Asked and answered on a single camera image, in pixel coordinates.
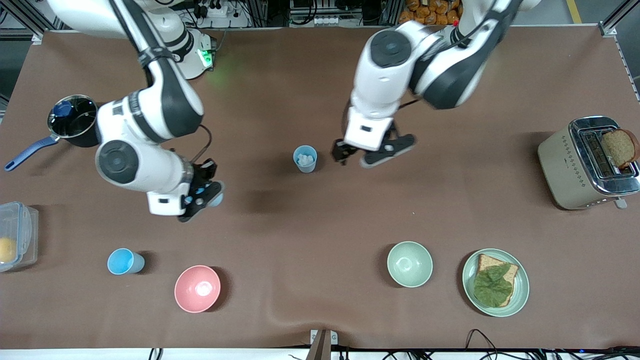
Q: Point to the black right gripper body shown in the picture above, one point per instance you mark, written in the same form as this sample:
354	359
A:
204	172

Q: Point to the light blue plastic cup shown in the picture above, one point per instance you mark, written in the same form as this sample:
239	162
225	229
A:
218	200
121	261
305	167

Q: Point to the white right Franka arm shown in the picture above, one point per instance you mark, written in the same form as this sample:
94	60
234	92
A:
170	100

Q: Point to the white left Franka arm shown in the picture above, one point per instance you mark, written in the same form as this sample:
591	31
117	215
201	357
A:
380	85

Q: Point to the small white lumps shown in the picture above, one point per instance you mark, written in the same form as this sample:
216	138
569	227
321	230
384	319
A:
305	159

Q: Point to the brown table cover sheet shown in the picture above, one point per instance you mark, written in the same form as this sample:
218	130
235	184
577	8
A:
320	225

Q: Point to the pink bowl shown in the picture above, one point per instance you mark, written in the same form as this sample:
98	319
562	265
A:
197	289

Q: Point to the pale green bowl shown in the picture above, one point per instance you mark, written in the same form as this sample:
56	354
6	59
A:
410	264

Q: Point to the bag of orange bread rolls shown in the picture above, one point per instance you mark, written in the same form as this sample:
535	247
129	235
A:
430	12

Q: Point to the white power strip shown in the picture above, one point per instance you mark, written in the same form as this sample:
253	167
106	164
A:
326	21
215	11

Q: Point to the brown bread slice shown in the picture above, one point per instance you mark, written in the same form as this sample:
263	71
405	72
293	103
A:
500	262

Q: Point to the beige and chrome toaster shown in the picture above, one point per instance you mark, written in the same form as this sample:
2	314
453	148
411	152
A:
565	170

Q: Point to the green lettuce leaf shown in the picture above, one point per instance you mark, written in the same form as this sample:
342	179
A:
492	287

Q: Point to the clear plastic lidded container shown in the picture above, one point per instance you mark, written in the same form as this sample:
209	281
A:
22	235

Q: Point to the pale green plate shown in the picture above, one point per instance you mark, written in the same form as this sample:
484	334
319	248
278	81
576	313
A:
520	285

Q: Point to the brown toast slice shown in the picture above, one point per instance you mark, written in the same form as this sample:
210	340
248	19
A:
620	147

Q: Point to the silver corner bracket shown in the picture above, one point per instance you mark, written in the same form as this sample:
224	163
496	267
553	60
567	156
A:
607	30
37	38

